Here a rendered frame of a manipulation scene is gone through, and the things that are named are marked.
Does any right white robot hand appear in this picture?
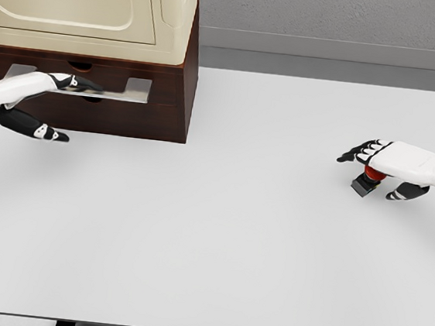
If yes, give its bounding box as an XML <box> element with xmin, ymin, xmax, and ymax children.
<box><xmin>333</xmin><ymin>135</ymin><xmax>435</xmax><ymax>206</ymax></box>

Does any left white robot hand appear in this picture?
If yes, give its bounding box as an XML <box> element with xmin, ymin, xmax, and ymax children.
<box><xmin>0</xmin><ymin>66</ymin><xmax>107</xmax><ymax>146</ymax></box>

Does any red and black switch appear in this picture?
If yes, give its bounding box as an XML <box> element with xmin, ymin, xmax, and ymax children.
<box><xmin>349</xmin><ymin>164</ymin><xmax>388</xmax><ymax>201</ymax></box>

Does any brown drawer with metal handle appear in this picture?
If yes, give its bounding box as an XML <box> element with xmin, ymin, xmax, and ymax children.
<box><xmin>0</xmin><ymin>53</ymin><xmax>182</xmax><ymax>109</ymax></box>

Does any plain brown drawer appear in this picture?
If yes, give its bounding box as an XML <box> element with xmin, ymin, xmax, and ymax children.
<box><xmin>14</xmin><ymin>88</ymin><xmax>178</xmax><ymax>131</ymax></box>

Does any dark brown wooden cabinet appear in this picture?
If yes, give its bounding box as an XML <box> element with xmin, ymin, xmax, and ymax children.
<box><xmin>0</xmin><ymin>0</ymin><xmax>207</xmax><ymax>146</ymax></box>

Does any cream plastic appliance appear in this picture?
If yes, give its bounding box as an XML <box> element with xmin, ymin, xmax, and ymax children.
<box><xmin>0</xmin><ymin>0</ymin><xmax>199</xmax><ymax>70</ymax></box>

